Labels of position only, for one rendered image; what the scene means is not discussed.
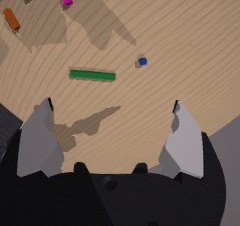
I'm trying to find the orange rod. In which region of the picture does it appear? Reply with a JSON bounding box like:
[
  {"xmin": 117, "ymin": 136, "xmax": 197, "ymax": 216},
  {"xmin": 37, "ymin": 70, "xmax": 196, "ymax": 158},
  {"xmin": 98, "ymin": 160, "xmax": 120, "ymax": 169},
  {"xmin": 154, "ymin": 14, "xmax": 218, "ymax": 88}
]
[{"xmin": 3, "ymin": 8, "xmax": 21, "ymax": 30}]

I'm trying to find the small blue cube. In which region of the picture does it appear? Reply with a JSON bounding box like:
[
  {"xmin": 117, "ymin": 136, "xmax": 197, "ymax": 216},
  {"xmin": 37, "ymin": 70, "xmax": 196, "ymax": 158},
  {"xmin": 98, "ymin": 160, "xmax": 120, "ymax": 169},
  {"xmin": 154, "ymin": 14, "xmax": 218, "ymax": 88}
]
[{"xmin": 140, "ymin": 58, "xmax": 147, "ymax": 65}]

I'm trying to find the green rod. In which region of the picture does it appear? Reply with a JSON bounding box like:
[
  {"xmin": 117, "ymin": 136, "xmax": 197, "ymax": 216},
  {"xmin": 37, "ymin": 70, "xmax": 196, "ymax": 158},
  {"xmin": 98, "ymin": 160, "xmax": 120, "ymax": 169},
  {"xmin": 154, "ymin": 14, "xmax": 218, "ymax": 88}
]
[{"xmin": 70, "ymin": 70, "xmax": 116, "ymax": 81}]

